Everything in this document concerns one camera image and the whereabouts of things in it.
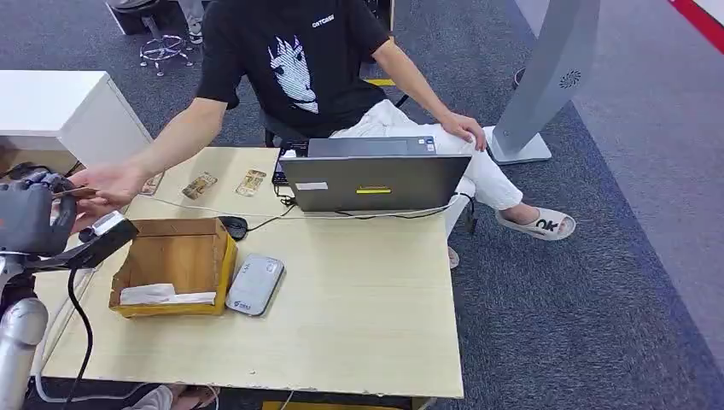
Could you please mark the person's left hand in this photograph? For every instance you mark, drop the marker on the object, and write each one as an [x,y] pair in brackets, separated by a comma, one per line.
[464,127]

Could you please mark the person's right hand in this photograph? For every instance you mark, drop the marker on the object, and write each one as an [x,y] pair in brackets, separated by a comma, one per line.
[110,189]

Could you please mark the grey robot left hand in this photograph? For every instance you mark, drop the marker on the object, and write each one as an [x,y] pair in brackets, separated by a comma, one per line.
[28,218]

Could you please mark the printed card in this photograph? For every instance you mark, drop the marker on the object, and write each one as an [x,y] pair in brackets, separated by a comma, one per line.
[151,184]
[76,193]
[199,185]
[250,183]

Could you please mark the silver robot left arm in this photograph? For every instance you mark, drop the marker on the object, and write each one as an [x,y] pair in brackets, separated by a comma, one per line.
[20,345]

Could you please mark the wooden card box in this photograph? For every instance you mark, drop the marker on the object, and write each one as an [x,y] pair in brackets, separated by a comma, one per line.
[169,254]

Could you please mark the yellow floor tape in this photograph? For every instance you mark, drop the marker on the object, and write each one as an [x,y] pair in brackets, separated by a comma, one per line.
[380,82]

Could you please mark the grey floor stand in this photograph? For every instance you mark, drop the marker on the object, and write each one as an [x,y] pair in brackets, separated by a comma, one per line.
[543,73]

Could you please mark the white cabinet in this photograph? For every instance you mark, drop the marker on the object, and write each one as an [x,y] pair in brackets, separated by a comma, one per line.
[56,107]

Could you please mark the grey laptop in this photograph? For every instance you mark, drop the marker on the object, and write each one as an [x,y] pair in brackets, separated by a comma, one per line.
[376,182]

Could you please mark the white folded paper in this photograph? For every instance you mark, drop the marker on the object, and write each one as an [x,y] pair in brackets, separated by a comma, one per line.
[147,294]

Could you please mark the white slipper with print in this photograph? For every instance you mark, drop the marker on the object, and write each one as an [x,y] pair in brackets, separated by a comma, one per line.
[543,225]

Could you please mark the black computer mouse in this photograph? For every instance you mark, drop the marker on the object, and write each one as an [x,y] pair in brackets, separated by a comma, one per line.
[235,227]

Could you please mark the chrome base stool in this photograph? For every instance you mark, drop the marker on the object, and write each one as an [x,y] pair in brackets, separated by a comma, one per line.
[164,48]

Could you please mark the person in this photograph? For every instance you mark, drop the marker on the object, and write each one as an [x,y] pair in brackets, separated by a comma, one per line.
[305,68]

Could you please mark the grey portable router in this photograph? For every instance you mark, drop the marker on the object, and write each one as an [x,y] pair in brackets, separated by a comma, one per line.
[253,286]

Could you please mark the black chair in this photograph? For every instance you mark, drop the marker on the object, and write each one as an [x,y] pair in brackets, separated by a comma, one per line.
[283,133]

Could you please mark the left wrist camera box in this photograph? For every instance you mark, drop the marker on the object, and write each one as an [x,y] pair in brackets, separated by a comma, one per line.
[107,237]

